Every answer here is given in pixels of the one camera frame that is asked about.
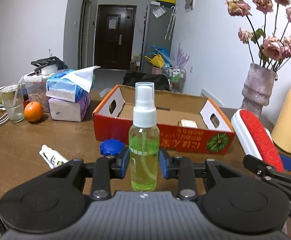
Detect green spray bottle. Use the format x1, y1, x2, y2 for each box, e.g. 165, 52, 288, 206
129, 82, 160, 191

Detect red white lint brush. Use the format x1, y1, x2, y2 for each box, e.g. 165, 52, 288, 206
231, 109, 284, 172

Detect blue plastic lid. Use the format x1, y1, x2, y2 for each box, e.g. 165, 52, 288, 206
100, 139, 124, 157

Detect red cardboard box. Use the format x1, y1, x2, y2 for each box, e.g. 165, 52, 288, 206
93, 85, 235, 154

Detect white spray bottle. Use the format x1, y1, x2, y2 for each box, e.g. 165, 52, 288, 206
39, 145, 68, 169

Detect pink textured vase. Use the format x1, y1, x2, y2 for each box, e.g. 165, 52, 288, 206
241, 63, 276, 119

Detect purple tissue pack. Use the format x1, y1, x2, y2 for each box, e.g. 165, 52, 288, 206
48, 92, 91, 122

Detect black bag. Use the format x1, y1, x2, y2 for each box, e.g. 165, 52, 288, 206
123, 72, 170, 91

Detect blue tissue pack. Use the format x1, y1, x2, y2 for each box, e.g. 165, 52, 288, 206
46, 66, 100, 102

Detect orange fruit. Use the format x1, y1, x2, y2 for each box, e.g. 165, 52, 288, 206
24, 101, 43, 122

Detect dried pink flowers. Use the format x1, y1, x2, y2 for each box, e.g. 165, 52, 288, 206
225, 0, 291, 73

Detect clear food container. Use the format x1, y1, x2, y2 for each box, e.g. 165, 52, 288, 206
23, 70, 60, 113

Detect clear glass with straw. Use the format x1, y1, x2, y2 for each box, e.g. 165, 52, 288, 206
0, 76, 24, 123

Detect dark wooden door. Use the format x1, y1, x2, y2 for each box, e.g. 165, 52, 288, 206
94, 4, 137, 70

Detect grey refrigerator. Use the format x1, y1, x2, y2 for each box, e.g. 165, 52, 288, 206
141, 3, 174, 74

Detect metal wire cart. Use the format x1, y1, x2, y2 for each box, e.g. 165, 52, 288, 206
163, 67, 186, 93

